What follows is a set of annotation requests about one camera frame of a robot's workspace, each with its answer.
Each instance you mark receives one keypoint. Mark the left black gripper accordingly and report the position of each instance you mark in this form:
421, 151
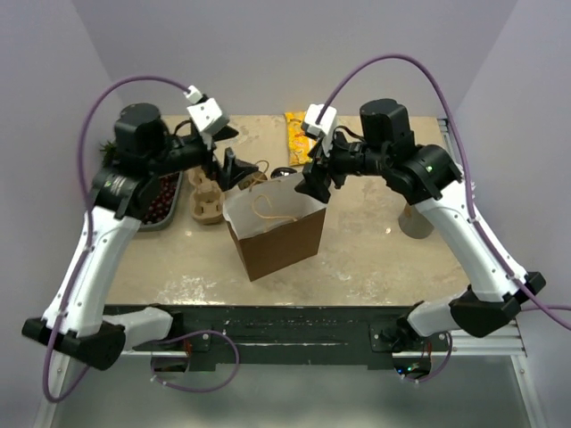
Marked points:
235, 169

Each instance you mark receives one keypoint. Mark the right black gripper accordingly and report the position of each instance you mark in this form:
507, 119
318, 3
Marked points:
313, 183

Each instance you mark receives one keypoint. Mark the dark coffee cup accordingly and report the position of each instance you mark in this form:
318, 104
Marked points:
252, 180
282, 172

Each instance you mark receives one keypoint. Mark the brown paper bag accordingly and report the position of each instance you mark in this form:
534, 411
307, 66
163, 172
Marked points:
273, 226

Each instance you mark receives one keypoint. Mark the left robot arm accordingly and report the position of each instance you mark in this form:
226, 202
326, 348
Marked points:
122, 192

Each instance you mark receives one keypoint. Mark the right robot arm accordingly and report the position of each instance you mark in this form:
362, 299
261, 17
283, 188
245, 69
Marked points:
431, 182

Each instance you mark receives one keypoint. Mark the yellow snack bag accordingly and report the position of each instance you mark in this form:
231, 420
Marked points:
298, 144

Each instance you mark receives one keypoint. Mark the cardboard cup carrier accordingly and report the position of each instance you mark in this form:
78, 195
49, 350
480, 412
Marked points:
206, 199

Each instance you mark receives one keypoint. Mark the purple grapes bunch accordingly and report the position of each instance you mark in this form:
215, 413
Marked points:
161, 205

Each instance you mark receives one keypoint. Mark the black fruit tray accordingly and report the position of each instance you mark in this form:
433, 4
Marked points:
166, 222

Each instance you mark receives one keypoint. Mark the grey straw holder cup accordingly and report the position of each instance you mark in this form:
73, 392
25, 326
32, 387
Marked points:
413, 224

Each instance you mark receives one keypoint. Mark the orange toy pineapple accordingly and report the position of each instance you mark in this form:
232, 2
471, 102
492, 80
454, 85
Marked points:
108, 150

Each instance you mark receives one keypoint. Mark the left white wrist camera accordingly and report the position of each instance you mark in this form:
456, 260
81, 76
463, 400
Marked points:
205, 113

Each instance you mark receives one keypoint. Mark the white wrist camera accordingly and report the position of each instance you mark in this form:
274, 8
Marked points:
319, 124
205, 113

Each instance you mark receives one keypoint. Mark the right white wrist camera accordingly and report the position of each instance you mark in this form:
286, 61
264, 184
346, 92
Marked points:
319, 124

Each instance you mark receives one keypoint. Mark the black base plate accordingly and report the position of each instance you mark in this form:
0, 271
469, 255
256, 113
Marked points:
284, 335

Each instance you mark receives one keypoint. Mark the aluminium frame rail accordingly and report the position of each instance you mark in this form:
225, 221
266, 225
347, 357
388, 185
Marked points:
506, 341

